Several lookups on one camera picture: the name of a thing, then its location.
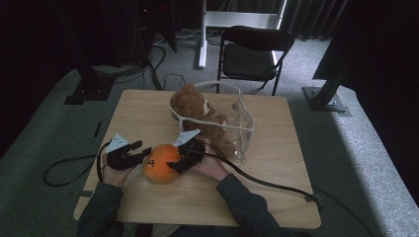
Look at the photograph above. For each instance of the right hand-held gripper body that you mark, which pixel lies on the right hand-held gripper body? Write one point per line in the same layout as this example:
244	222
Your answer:
194	153

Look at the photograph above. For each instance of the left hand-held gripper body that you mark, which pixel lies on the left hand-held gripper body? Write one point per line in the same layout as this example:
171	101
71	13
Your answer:
120	159

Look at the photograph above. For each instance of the orange plush toy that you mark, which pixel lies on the orange plush toy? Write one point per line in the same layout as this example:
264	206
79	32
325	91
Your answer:
159	168

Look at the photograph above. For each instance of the brown teddy bear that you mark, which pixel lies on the brown teddy bear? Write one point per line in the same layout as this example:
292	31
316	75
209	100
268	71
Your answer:
189	102

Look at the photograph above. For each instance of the clear plastic bin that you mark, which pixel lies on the clear plastic bin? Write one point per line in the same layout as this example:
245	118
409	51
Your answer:
242	128

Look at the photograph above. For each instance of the person's left hand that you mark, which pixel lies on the person's left hand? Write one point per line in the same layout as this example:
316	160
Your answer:
115	177

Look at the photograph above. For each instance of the person's right hand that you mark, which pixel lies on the person's right hand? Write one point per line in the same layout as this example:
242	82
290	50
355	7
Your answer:
209	166

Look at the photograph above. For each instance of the grey tape strip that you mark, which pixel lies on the grey tape strip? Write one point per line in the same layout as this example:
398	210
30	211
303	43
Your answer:
308	198
85	193

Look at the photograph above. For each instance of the black stand with flat base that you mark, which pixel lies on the black stand with flat base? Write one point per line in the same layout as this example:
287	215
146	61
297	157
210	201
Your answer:
92	89

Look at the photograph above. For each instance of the black folding chair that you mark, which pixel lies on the black folding chair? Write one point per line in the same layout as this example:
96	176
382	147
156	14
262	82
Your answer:
250	59

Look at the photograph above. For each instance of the dark equipment rack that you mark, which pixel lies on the dark equipment rack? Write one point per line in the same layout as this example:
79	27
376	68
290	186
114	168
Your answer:
145	26

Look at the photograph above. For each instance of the white metal stand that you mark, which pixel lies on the white metal stand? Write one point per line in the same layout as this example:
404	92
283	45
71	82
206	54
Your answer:
237	19

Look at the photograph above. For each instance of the black stand with bolted base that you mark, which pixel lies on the black stand with bolted base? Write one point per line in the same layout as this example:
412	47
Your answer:
326	97

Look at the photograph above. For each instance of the grey curtain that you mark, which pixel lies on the grey curtain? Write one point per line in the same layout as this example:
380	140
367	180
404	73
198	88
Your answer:
306	16

